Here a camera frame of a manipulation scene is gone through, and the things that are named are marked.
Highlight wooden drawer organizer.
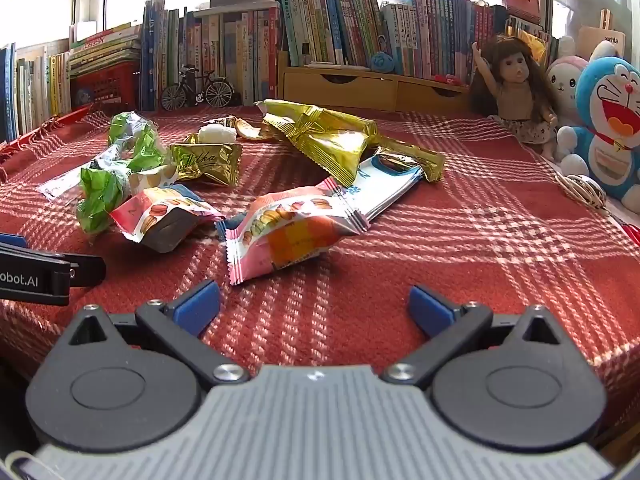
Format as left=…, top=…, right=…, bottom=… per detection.
left=277, top=52, right=475, bottom=113

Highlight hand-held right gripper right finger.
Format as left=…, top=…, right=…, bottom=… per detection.
left=379, top=285, right=566, bottom=391

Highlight gold script-print wrapper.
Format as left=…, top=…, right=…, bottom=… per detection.
left=169, top=142, right=244, bottom=187

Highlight green white candy wrapper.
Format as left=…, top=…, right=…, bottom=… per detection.
left=107, top=111, right=168, bottom=171
left=75, top=165, right=132, bottom=235

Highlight blue cat plush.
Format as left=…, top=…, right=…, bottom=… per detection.
left=559, top=41, right=640, bottom=202

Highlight open pink macaron wrapper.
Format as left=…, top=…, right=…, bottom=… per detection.
left=109, top=186, right=227, bottom=254

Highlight row of colourful small books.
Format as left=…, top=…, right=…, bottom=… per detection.
left=277, top=0, right=507, bottom=81

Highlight row of pale thin books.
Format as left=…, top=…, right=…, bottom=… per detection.
left=0, top=42, right=72, bottom=142

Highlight white rabbit plush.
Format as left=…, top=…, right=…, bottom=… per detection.
left=544, top=35, right=592, bottom=162

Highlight red plastic crate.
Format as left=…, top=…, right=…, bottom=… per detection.
left=70, top=60, right=142, bottom=117

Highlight long-haired doll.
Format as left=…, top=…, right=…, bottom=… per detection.
left=470, top=35, right=559, bottom=159

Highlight books behind doll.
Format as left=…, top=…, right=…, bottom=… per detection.
left=505, top=15, right=560, bottom=68

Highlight row of tall upright books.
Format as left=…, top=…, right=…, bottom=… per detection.
left=140, top=0, right=284, bottom=112

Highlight white blue snack wrapper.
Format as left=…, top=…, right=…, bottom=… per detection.
left=324, top=154, right=425, bottom=226

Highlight white cord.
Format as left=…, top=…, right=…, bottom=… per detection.
left=554, top=174, right=610, bottom=212

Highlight long gold bar wrapper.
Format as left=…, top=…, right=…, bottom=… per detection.
left=372, top=146, right=447, bottom=184

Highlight stack of flat-lying books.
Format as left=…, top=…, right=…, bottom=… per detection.
left=67, top=22, right=144, bottom=79

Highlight full pink macaron packet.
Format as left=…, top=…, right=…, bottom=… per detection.
left=223, top=185, right=372, bottom=287

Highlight silver white snack wrapper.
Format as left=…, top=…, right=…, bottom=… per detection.
left=36, top=152, right=113, bottom=202

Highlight blue yarn ball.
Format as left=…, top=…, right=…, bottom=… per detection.
left=370, top=51, right=397, bottom=74

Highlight white tissue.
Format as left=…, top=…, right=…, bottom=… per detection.
left=197, top=125, right=237, bottom=147

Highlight red plaid blanket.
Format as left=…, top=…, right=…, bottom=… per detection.
left=0, top=102, right=640, bottom=393

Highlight miniature black bicycle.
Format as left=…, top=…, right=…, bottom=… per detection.
left=160, top=64, right=234, bottom=111

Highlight white macaron-dotted wrapper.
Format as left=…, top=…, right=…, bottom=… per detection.
left=127, top=164, right=180, bottom=192

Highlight large crumpled gold wrapper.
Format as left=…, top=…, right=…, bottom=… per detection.
left=254, top=99, right=380, bottom=188

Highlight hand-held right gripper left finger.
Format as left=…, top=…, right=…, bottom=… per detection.
left=67, top=280, right=251, bottom=386

